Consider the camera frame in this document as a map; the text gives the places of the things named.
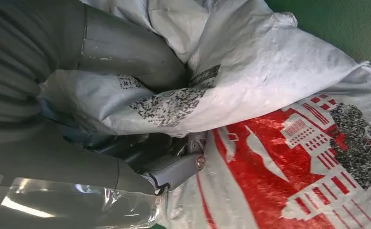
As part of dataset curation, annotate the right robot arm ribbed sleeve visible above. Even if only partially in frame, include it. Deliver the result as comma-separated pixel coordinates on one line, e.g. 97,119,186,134
0,0,88,127

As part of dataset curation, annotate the green conveyor belt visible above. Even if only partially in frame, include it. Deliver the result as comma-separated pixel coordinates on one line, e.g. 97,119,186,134
264,0,371,80

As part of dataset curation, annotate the clear plastic hand cover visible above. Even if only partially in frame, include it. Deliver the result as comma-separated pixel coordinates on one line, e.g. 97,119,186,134
0,172,167,229

